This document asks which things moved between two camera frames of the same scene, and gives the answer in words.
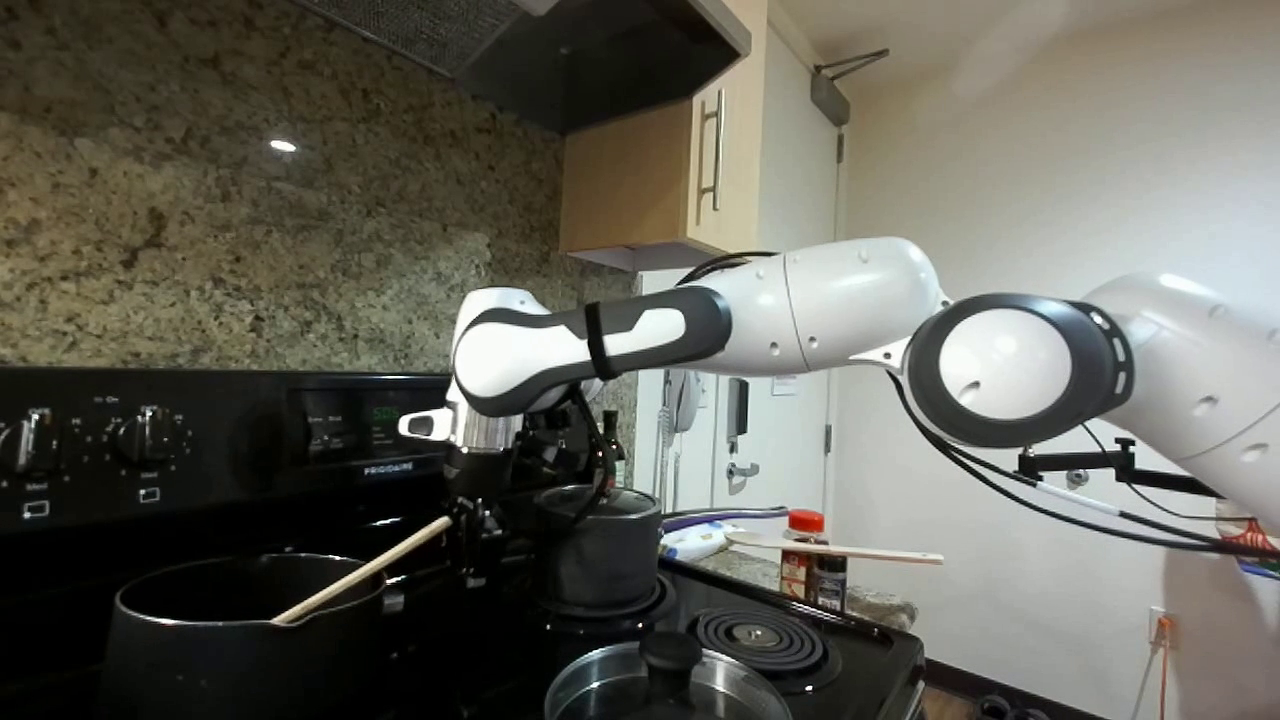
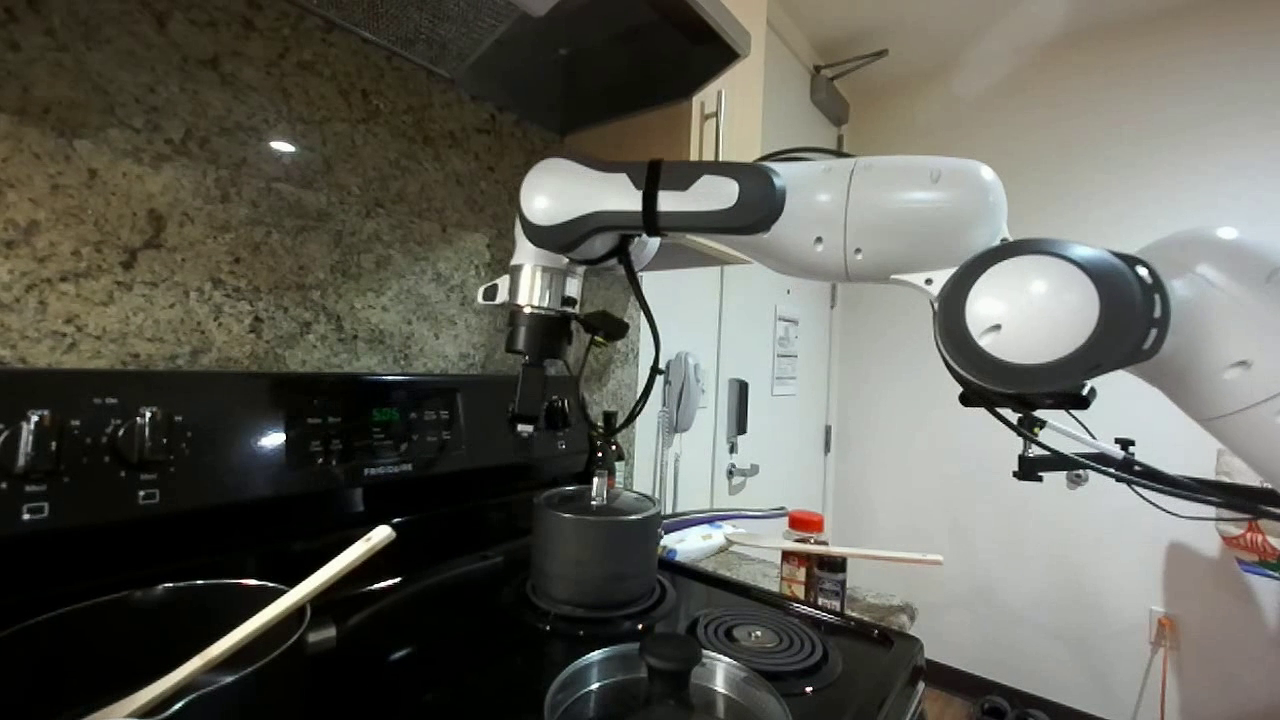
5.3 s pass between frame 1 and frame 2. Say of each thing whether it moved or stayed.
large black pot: moved
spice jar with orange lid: stayed
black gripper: moved
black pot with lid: stayed
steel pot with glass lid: stayed
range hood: stayed
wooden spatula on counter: stayed
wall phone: stayed
